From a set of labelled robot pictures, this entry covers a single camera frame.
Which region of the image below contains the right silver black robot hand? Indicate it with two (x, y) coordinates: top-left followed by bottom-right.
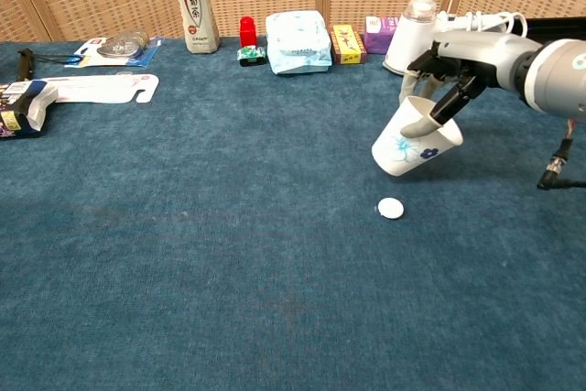
(399, 31), (544, 140)

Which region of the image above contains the white floral paper cup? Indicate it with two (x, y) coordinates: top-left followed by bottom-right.
(371, 95), (464, 178)

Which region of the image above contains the white round cap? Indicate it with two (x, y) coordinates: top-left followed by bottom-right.
(375, 197), (406, 221)

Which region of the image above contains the black plastic tray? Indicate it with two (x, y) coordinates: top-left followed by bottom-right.
(521, 16), (586, 47)

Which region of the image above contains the white travel iron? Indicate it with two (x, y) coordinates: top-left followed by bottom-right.
(382, 0), (514, 77)

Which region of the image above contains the purple white carton box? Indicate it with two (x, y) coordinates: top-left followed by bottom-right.
(364, 15), (402, 56)

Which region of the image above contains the yellow red carton box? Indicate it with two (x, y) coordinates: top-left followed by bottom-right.
(330, 23), (368, 66)

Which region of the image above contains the light blue wet wipes pack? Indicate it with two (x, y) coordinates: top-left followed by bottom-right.
(265, 9), (333, 75)

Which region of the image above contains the beige milk tea bottle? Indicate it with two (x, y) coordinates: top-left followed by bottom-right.
(165, 0), (222, 55)

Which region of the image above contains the blue felt table cloth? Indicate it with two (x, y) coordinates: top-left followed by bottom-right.
(0, 36), (586, 391)

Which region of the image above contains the blue white tape blister pack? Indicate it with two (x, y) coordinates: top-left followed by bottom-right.
(63, 29), (165, 69)

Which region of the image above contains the white toothbrush card package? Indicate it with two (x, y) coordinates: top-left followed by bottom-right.
(38, 72), (160, 104)

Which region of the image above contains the dark purple snack package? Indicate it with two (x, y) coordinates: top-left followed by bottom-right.
(0, 79), (60, 140)

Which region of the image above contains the white power cable with plug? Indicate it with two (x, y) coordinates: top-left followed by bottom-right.
(446, 10), (530, 39)

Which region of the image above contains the black cable with connector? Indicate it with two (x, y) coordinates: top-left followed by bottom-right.
(537, 118), (586, 190)

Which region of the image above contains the black pen with lanyard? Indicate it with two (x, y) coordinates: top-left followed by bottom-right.
(16, 47), (83, 83)

